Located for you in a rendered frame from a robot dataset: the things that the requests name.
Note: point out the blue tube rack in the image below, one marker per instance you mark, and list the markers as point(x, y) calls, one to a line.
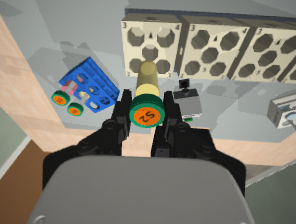
point(99, 79)

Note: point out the sample tube with green cap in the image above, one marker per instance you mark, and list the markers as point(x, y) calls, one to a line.
point(63, 95)

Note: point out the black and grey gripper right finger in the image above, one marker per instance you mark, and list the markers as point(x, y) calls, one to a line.
point(183, 143)

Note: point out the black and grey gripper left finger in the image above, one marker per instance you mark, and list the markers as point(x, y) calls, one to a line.
point(108, 140)

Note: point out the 50 ml tube with green cap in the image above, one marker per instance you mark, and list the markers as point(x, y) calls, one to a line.
point(147, 108)

